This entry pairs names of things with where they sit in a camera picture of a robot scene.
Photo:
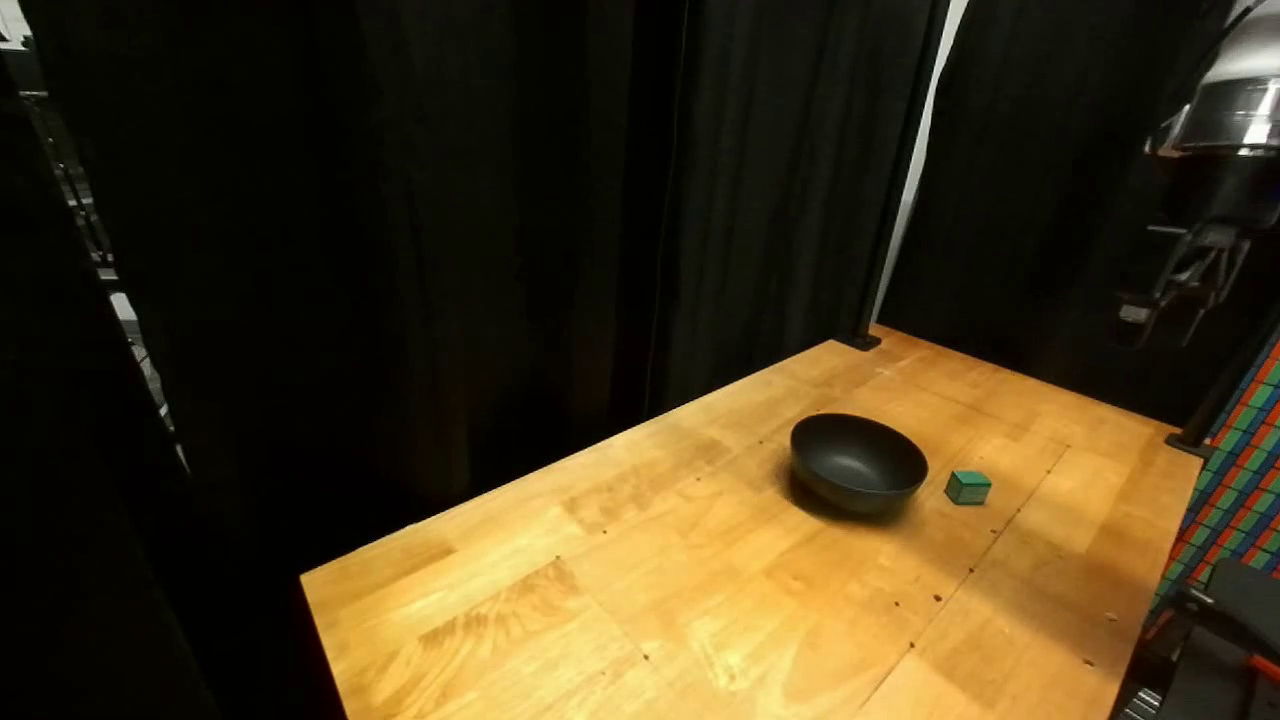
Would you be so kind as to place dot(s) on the green block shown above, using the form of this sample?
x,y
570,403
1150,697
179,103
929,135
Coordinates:
x,y
971,485

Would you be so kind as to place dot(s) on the black bowl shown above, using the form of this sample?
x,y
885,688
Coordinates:
x,y
859,463

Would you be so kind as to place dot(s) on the black table clamp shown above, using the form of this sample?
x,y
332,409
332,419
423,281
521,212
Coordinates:
x,y
863,337
1184,443

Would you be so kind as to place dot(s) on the black curtain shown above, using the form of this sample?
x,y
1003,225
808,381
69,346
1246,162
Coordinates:
x,y
467,212
1040,162

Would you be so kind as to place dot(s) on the white vertical pole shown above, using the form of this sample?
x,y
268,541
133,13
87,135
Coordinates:
x,y
918,144

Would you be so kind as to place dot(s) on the colourful checkered board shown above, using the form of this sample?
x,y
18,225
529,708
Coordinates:
x,y
1241,482

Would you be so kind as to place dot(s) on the silver studio lamp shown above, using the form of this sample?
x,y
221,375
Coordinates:
x,y
1235,106

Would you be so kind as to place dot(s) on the black equipment base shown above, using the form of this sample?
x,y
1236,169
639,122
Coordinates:
x,y
1223,653

